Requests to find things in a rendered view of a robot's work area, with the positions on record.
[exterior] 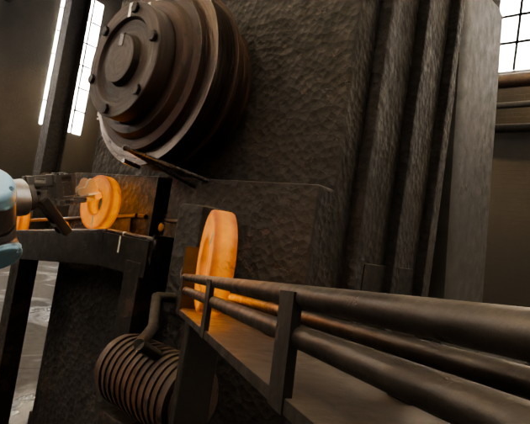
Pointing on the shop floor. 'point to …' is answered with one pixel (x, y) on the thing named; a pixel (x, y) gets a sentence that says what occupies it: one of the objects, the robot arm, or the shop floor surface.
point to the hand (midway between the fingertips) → (101, 196)
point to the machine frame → (288, 182)
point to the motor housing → (138, 383)
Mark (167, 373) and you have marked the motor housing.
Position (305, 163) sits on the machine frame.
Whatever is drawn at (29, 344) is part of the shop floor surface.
